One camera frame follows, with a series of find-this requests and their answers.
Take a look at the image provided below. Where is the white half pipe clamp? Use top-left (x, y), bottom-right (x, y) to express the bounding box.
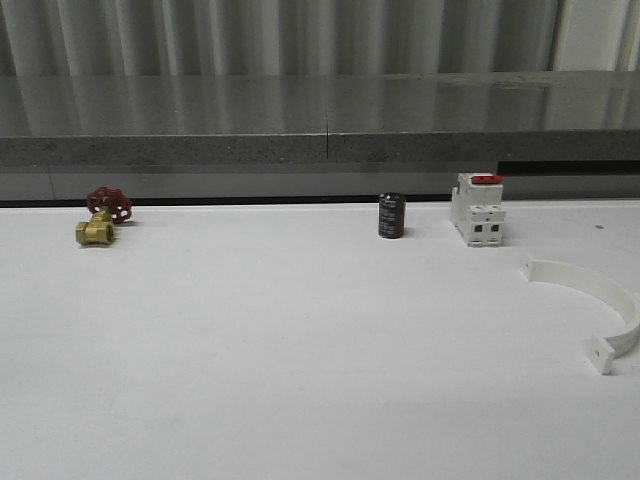
top-left (522, 255), bottom-right (639, 375)

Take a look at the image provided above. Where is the black cylindrical capacitor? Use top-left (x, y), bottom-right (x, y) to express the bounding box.
top-left (378, 192), bottom-right (406, 239)

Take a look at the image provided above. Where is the grey stone counter ledge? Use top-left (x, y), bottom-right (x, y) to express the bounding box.
top-left (1, 72), bottom-right (639, 205)

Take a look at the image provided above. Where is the brass valve red handwheel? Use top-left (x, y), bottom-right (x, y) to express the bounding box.
top-left (75, 186), bottom-right (132, 246)

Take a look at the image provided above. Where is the white pleated curtain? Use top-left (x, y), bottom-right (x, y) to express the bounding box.
top-left (1, 1), bottom-right (639, 76)

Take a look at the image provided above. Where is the white circuit breaker red switch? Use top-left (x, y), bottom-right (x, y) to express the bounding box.
top-left (450, 173), bottom-right (506, 247)

